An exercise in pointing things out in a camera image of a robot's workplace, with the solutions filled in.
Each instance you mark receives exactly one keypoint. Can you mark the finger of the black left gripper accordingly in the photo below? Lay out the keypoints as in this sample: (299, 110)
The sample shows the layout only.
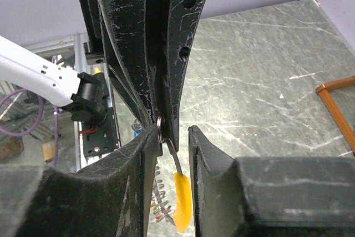
(182, 21)
(129, 28)

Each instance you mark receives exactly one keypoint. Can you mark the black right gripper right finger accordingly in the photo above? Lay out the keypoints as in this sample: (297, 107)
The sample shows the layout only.
(269, 196)

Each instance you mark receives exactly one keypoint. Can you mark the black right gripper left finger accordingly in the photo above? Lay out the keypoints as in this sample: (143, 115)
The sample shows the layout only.
(110, 197)

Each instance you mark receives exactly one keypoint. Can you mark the large keyring with keys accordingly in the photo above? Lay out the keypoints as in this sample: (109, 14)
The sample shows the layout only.
(164, 200)

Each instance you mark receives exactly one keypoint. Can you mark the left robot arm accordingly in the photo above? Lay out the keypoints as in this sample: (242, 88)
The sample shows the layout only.
(13, 69)

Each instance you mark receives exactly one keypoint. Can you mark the wooden three-tier shelf rack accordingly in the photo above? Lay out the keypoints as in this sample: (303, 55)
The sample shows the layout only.
(338, 97)

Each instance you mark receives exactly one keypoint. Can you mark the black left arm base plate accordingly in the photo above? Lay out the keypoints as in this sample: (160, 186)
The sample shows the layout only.
(103, 139)

